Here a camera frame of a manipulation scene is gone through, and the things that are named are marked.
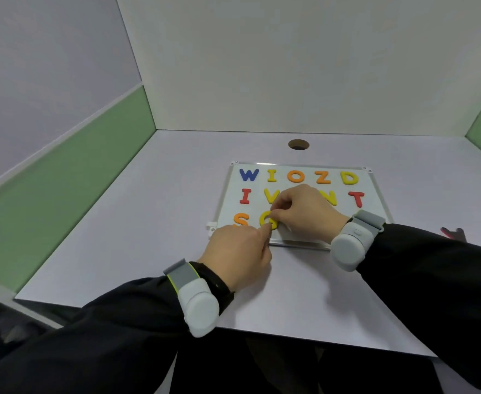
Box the person's right hand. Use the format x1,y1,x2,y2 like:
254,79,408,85
270,184,350,244

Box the set of colourful letter magnets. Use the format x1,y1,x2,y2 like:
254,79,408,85
233,168,365,228

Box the person's black trousers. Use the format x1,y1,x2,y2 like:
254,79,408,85
170,327,445,394

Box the person's left hand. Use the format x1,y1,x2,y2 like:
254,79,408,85
197,222,273,292

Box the grey white right wrist tracker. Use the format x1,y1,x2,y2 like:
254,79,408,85
330,210,387,272

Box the yellow curved magnet piece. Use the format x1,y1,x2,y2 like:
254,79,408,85
259,211,279,230

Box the white magnetic board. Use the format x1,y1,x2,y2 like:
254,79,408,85
206,161,393,251

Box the grey white wrist tracker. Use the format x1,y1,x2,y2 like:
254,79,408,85
330,210,387,272
163,259,220,338

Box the red and black small object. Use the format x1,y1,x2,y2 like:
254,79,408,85
440,227,467,243

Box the grey white left wrist tracker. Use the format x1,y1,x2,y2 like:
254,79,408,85
163,259,220,338

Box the person's left forearm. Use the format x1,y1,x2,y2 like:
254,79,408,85
0,262,235,394

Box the person's right forearm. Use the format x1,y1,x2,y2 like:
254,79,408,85
357,223,481,391

